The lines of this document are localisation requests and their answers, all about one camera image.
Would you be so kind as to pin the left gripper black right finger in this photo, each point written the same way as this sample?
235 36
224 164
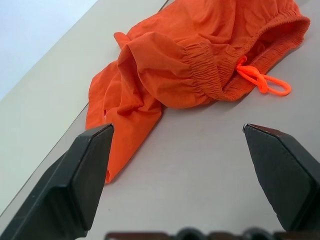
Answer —
287 175

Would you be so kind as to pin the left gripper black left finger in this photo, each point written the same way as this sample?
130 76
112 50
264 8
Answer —
57 180

